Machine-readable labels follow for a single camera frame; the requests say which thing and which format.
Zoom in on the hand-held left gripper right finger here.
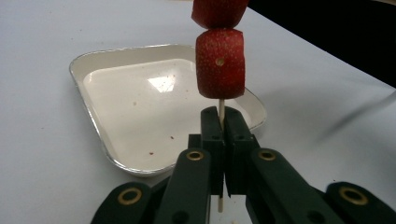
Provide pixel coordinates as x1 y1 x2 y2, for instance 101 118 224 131
224 106 262 199

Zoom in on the white tray with metal rim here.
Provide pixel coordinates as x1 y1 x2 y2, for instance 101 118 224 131
68 43 268 178

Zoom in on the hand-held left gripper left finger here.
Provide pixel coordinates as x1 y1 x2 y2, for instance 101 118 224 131
188 105 226 199

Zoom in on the cored red hawthorn fruit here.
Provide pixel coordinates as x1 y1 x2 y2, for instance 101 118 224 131
191 0 250 30
195 28 247 101

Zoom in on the wooden skewer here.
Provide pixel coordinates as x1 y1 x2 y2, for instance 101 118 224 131
217 98 226 214

